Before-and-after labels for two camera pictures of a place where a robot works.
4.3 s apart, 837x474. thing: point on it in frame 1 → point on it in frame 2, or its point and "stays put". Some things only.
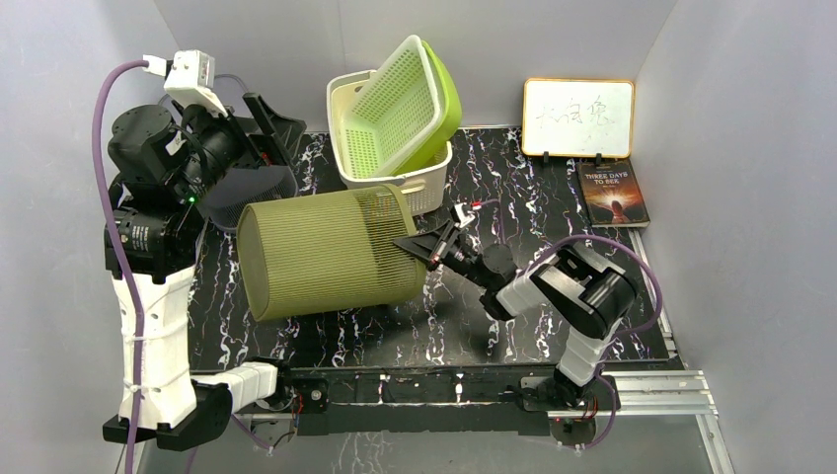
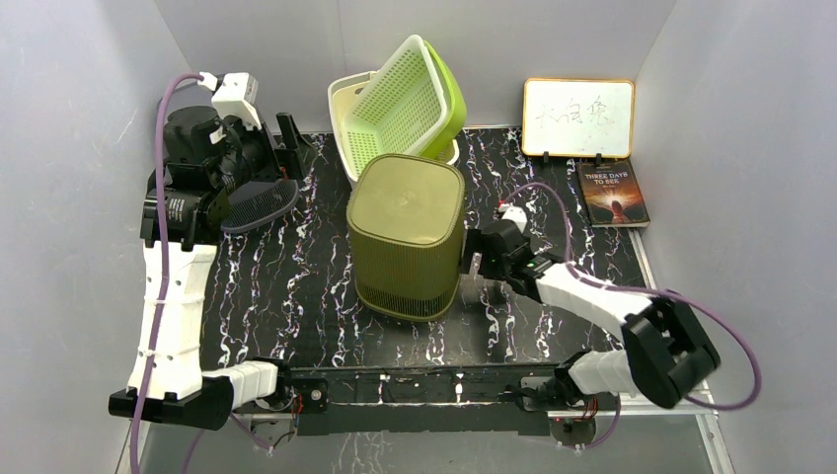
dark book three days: x=612 y=196 stays put
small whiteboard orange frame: x=578 y=118 stays put
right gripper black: x=425 y=245 → x=475 y=244
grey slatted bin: x=237 y=187 stays put
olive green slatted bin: x=325 y=251 → x=406 y=219
